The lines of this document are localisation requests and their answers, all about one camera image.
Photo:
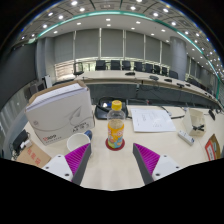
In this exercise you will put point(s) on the black tool in box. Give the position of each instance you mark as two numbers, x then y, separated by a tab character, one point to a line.
198	127

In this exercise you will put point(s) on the red and brown carton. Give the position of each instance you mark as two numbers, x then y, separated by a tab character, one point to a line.
212	148

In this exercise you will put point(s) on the white copy paper box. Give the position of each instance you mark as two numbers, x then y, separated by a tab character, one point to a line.
60	116

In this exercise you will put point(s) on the black pen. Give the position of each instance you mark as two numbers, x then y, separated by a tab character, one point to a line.
175	116

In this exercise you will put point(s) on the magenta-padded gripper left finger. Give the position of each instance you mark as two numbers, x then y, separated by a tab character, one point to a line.
75	160

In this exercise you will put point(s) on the open white cardboard box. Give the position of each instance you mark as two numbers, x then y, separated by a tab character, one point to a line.
193	116

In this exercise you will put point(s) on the yellow-capped clear drink bottle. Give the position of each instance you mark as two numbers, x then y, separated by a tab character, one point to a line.
116	131

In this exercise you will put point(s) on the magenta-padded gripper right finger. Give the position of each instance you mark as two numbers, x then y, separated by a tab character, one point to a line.
150	160

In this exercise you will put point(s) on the row of black chairs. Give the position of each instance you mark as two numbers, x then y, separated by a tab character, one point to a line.
115	64

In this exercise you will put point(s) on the brown red-lettered cardboard box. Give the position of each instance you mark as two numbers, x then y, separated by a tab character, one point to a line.
33	156

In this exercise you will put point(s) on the white power strip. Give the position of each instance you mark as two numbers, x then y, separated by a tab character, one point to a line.
185	137

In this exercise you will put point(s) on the recessed ceiling lights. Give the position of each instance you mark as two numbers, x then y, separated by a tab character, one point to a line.
74	3

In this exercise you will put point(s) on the white patterned mug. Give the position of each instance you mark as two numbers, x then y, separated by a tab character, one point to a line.
77	142

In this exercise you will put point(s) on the white printed paper sheet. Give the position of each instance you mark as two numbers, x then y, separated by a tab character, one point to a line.
151	120

